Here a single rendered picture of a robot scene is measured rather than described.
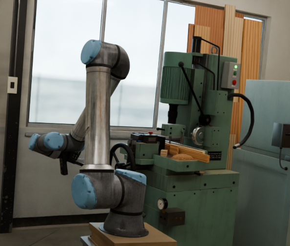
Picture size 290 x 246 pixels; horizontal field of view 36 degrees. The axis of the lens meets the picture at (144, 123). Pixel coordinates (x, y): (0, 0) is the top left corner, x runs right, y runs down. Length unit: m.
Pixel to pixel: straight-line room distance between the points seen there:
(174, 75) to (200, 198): 0.74
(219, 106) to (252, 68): 2.01
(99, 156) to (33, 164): 2.00
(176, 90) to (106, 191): 0.96
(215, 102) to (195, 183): 0.50
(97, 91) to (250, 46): 2.94
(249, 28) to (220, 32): 0.35
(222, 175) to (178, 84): 0.62
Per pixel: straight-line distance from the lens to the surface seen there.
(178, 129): 2.71
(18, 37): 3.68
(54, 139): 2.28
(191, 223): 2.68
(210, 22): 4.45
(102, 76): 1.95
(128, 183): 1.96
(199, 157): 2.50
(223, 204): 2.82
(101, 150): 1.90
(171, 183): 2.51
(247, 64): 4.62
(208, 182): 2.69
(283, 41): 5.13
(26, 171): 3.85
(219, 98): 2.68
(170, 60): 2.63
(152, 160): 2.57
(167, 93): 2.63
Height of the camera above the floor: 1.28
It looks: 5 degrees down
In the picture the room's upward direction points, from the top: 5 degrees clockwise
